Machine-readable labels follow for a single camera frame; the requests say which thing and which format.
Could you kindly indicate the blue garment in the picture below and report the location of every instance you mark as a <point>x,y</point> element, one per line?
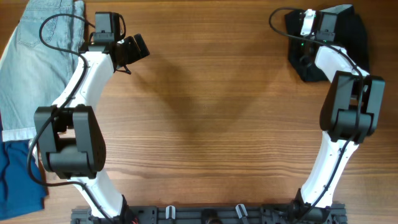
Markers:
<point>20,195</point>

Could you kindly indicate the light blue denim shorts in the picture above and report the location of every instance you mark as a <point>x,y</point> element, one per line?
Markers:
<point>37,64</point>

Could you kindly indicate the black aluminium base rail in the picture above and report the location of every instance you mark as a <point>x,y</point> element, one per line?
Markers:
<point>265,214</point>

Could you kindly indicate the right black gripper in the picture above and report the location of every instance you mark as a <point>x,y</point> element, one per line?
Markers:
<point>297,50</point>

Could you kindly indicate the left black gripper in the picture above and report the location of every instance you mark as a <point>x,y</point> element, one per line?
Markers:
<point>135,54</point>

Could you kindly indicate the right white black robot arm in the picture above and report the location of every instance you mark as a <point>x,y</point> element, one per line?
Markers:
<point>349,114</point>

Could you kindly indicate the black shorts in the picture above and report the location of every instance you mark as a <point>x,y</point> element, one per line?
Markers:
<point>338,26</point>

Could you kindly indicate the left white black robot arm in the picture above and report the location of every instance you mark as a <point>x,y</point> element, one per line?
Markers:
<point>68,135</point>

